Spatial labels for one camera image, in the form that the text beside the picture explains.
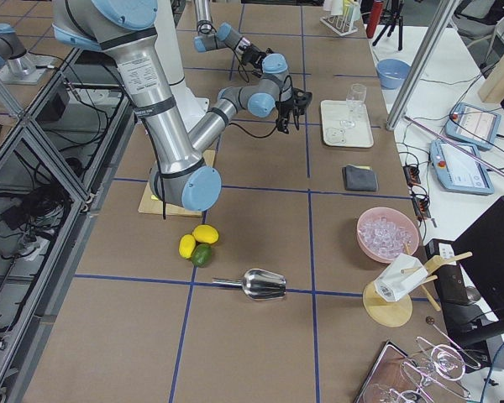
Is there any grey yellow folded cloth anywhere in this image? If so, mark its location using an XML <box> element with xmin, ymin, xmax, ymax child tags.
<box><xmin>342</xmin><ymin>165</ymin><xmax>378</xmax><ymax>191</ymax></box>

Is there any wooden mug tree stand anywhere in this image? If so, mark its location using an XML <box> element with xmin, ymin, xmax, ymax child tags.
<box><xmin>363</xmin><ymin>252</ymin><xmax>473</xmax><ymax>327</ymax></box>

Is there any white wire cup rack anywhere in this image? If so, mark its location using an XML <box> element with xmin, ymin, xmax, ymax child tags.
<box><xmin>320</xmin><ymin>0</ymin><xmax>361</xmax><ymax>37</ymax></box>

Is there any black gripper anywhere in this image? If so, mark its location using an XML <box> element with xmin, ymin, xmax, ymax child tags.
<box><xmin>276</xmin><ymin>87</ymin><xmax>312</xmax><ymax>133</ymax></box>

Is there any steel ice scoop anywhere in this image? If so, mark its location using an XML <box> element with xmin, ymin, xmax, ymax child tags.
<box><xmin>212</xmin><ymin>268</ymin><xmax>286</xmax><ymax>301</ymax></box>

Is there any blue bowl with fork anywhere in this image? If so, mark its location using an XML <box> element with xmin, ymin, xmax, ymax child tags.
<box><xmin>376</xmin><ymin>59</ymin><xmax>411</xmax><ymax>90</ymax></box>

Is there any aluminium frame post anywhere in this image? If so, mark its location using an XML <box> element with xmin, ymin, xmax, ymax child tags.
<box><xmin>386</xmin><ymin>0</ymin><xmax>459</xmax><ymax>131</ymax></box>

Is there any white paper carton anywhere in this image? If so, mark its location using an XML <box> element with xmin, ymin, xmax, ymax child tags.
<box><xmin>374</xmin><ymin>254</ymin><xmax>428</xmax><ymax>302</ymax></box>

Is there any pink bowl with ice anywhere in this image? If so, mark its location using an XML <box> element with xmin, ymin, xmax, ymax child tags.
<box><xmin>356</xmin><ymin>207</ymin><xmax>420</xmax><ymax>263</ymax></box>

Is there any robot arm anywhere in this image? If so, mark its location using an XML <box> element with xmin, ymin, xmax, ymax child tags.
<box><xmin>193</xmin><ymin>0</ymin><xmax>274</xmax><ymax>70</ymax></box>
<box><xmin>53</xmin><ymin>1</ymin><xmax>312</xmax><ymax>212</ymax></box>

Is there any wooden cutting board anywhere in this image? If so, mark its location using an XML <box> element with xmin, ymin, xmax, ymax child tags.
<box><xmin>137</xmin><ymin>149</ymin><xmax>217</xmax><ymax>218</ymax></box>

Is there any blue teach pendant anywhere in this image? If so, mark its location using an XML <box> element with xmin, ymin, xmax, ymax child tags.
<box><xmin>429</xmin><ymin>139</ymin><xmax>495</xmax><ymax>196</ymax></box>
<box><xmin>444</xmin><ymin>102</ymin><xmax>501</xmax><ymax>150</ymax></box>

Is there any black camera tripod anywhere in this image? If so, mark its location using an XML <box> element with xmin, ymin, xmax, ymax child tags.
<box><xmin>371</xmin><ymin>0</ymin><xmax>405</xmax><ymax>51</ymax></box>

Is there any red bottle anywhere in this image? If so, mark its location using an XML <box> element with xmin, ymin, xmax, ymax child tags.
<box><xmin>366</xmin><ymin>0</ymin><xmax>384</xmax><ymax>39</ymax></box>

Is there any cream bear tray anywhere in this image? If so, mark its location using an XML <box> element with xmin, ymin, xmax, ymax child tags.
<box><xmin>320</xmin><ymin>100</ymin><xmax>374</xmax><ymax>149</ymax></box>

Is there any green avocado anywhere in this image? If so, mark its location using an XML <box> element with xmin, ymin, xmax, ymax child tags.
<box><xmin>191</xmin><ymin>243</ymin><xmax>213</xmax><ymax>267</ymax></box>

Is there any yellow lemon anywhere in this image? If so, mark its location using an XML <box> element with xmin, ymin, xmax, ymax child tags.
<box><xmin>192</xmin><ymin>224</ymin><xmax>219</xmax><ymax>244</ymax></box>
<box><xmin>178</xmin><ymin>233</ymin><xmax>197</xmax><ymax>259</ymax></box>

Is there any clear wine glass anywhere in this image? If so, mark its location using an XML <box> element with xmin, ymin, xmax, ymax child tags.
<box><xmin>340</xmin><ymin>83</ymin><xmax>367</xmax><ymax>129</ymax></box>

